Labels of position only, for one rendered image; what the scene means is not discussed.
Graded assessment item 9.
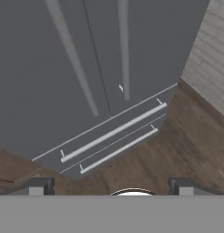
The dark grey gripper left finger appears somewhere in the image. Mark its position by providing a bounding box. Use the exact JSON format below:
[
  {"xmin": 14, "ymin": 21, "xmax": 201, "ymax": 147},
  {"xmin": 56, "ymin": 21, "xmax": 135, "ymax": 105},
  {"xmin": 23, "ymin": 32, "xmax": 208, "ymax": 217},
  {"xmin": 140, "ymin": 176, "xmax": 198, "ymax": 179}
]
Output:
[{"xmin": 0, "ymin": 177, "xmax": 56, "ymax": 197}]

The silver bar drawer handle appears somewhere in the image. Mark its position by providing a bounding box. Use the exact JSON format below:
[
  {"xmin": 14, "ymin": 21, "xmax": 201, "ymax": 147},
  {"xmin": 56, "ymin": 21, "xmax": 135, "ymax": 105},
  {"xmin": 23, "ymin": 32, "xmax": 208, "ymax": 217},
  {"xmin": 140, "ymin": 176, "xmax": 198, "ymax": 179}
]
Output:
[
  {"xmin": 59, "ymin": 97, "xmax": 168, "ymax": 164},
  {"xmin": 78, "ymin": 124, "xmax": 159, "ymax": 176}
]

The white round object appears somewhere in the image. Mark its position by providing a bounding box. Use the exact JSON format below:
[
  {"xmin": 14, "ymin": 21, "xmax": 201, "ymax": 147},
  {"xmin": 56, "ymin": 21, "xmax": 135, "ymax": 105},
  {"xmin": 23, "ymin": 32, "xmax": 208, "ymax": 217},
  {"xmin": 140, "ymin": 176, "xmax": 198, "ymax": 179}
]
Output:
[{"xmin": 109, "ymin": 187, "xmax": 158, "ymax": 197}]

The long grey fridge door handle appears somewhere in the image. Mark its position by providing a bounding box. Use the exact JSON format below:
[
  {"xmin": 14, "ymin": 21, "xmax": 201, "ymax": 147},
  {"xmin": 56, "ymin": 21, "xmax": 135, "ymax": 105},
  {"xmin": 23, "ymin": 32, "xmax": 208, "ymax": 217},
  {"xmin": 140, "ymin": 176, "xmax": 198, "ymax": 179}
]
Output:
[
  {"xmin": 45, "ymin": 0, "xmax": 100, "ymax": 117},
  {"xmin": 117, "ymin": 0, "xmax": 131, "ymax": 101}
]

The dark grey fridge door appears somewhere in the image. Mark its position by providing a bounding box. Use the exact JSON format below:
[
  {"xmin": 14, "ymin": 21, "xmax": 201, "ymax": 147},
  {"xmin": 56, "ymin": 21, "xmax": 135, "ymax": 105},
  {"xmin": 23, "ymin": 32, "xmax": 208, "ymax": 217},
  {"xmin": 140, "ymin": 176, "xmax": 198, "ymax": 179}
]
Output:
[
  {"xmin": 82, "ymin": 0, "xmax": 211, "ymax": 118},
  {"xmin": 0, "ymin": 0, "xmax": 112, "ymax": 161}
]

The dark grey fridge drawer front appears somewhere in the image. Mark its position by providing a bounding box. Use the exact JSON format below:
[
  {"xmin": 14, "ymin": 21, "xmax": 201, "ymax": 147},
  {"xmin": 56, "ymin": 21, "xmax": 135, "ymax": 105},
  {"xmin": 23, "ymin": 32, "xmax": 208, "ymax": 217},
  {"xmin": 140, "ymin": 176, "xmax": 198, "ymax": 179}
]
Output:
[
  {"xmin": 60, "ymin": 113, "xmax": 167, "ymax": 181},
  {"xmin": 31, "ymin": 83, "xmax": 179, "ymax": 175}
]

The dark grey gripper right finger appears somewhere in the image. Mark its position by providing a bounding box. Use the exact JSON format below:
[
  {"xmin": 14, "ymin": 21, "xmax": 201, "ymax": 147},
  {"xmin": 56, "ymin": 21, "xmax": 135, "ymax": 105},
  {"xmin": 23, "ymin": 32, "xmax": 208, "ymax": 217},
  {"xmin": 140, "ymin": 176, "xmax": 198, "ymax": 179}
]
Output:
[{"xmin": 168, "ymin": 177, "xmax": 224, "ymax": 197}]

